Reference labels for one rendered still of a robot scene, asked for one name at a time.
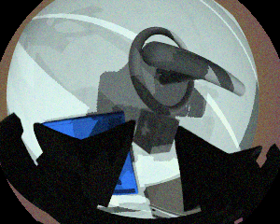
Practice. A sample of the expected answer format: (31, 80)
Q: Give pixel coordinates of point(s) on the blue tray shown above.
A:
(83, 127)

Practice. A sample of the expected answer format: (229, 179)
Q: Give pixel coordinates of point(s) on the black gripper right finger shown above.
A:
(204, 168)

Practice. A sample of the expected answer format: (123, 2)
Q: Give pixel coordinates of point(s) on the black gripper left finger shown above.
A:
(98, 159)

